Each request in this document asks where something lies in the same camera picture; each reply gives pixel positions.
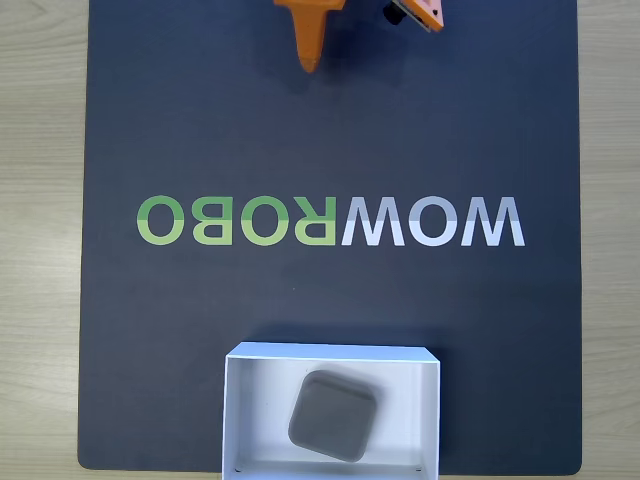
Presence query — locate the grey square usb device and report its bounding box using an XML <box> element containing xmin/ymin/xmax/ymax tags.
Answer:
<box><xmin>287</xmin><ymin>368</ymin><xmax>379</xmax><ymax>464</ymax></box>

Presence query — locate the dark mat with WOWROBO print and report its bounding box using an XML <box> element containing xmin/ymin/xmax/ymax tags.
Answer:
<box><xmin>76</xmin><ymin>0</ymin><xmax>584</xmax><ymax>474</ymax></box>

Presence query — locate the white open cardboard box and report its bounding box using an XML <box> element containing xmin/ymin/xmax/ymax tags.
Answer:
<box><xmin>221</xmin><ymin>341</ymin><xmax>442</xmax><ymax>480</ymax></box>

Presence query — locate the orange mounted camera module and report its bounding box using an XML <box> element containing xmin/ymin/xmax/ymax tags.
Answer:
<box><xmin>382</xmin><ymin>0</ymin><xmax>445</xmax><ymax>35</ymax></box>

